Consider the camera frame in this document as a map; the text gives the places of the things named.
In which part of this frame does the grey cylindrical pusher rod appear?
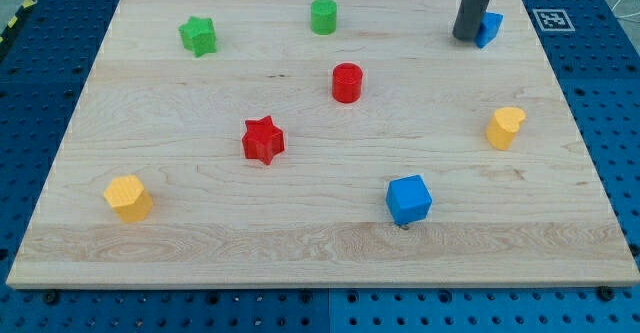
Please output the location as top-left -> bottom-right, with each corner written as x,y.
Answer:
452,0 -> 490,42

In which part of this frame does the blue angular block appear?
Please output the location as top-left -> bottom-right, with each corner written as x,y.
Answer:
474,11 -> 504,49

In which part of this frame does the white fiducial marker tag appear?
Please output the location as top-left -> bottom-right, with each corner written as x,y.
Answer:
532,8 -> 575,33

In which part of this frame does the yellow heart block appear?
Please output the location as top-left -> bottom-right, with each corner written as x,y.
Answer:
485,106 -> 526,151

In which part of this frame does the green cylinder block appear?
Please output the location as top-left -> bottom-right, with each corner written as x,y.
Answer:
310,0 -> 338,35

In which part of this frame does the red cylinder block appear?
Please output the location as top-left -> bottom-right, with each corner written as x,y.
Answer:
332,62 -> 363,103

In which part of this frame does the blue cube block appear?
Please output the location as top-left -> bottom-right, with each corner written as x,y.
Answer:
385,175 -> 432,226

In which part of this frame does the light wooden board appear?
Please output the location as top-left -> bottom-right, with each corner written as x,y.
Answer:
7,0 -> 639,289

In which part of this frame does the red star block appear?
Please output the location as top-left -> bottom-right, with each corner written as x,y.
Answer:
242,115 -> 285,165

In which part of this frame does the green star block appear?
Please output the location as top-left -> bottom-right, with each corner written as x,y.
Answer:
178,16 -> 217,57

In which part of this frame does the black bolt right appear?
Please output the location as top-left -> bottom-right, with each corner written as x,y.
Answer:
596,286 -> 616,302

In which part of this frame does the black bolt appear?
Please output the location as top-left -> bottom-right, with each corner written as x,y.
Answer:
42,290 -> 59,305
596,286 -> 616,302

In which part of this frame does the yellow hexagon block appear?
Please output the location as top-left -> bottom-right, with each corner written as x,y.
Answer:
103,175 -> 154,223

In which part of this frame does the black bolt left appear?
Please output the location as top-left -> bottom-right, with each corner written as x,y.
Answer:
42,290 -> 59,305

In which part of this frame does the white cable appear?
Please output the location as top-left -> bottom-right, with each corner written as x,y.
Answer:
610,0 -> 640,22

